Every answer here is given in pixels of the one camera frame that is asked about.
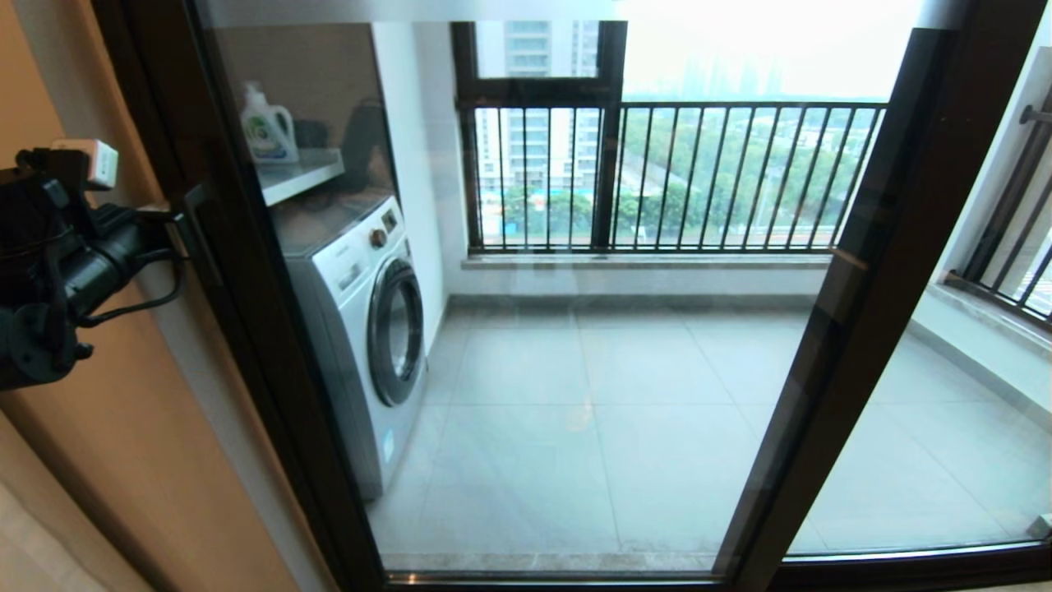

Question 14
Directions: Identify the white curtain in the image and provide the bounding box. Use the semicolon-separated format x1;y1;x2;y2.
0;415;153;592

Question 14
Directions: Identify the dark framed fixed glass panel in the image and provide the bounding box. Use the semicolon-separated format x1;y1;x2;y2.
713;25;1052;572

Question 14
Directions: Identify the dark window frame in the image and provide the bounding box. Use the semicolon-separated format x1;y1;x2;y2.
450;21;627;252

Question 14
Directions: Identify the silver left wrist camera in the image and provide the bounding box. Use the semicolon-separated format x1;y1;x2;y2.
51;140;119;190

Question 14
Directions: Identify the white detergent bottle green label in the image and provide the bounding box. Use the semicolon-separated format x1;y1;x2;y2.
241;82;300;164

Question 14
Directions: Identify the white wall shelf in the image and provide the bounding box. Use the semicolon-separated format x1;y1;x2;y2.
256;148;346;206

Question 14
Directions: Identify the black metal balcony railing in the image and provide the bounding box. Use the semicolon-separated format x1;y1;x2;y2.
470;100;888;252

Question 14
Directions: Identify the white front-load washing machine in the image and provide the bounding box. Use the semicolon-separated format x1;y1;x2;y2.
271;193;430;501

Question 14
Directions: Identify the dark framed sliding glass door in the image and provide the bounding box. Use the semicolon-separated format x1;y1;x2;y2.
140;0;1049;592

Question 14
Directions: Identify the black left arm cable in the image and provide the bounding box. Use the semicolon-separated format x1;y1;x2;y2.
74;247;188;328

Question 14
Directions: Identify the grey stone window sill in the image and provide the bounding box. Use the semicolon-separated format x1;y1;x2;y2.
925;284;1052;358
462;252;833;271

